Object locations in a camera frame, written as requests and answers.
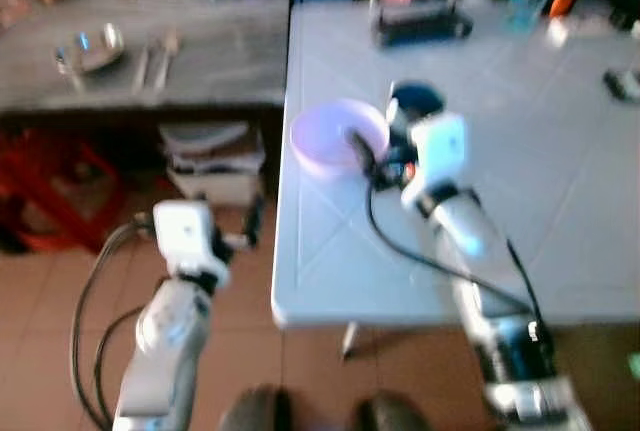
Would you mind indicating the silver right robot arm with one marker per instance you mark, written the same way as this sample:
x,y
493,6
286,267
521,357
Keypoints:
x,y
490,311

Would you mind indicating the dark right robot foot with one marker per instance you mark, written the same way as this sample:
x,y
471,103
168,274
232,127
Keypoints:
x,y
392,413

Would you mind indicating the metal spoon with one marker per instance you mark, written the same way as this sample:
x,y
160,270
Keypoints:
x,y
166,59
142,66

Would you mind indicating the pink plastic bowl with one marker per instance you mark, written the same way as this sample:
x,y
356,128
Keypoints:
x,y
325,136

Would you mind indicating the black remote control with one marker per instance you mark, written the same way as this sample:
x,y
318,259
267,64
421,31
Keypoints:
x,y
625,85

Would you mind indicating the black rectangular tray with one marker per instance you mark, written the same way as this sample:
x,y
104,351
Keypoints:
x,y
422,26

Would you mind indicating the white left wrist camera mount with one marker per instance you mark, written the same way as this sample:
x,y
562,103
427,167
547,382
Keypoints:
x,y
185,231

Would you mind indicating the stack of white boxes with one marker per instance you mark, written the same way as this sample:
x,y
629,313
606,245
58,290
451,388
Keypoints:
x,y
212,161

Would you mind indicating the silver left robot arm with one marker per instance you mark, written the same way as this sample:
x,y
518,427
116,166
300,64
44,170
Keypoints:
x,y
165,351

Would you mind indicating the white folding table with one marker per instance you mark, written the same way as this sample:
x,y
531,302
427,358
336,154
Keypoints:
x,y
540,181

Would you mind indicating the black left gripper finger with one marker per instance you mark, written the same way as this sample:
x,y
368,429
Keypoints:
x,y
255,223

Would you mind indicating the steel bowl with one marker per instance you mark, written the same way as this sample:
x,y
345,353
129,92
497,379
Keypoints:
x,y
95,51

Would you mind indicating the red plastic crate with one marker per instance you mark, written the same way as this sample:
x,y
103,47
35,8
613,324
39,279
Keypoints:
x,y
60,191

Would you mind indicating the grey wooden bench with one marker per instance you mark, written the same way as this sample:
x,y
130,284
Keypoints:
x,y
210,61

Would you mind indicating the green plastic item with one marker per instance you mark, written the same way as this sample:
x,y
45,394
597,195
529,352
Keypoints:
x,y
634,366

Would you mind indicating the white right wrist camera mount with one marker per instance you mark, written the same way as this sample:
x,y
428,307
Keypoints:
x,y
437,156

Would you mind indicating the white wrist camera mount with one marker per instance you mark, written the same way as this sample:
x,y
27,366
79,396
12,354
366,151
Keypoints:
x,y
185,231
437,156

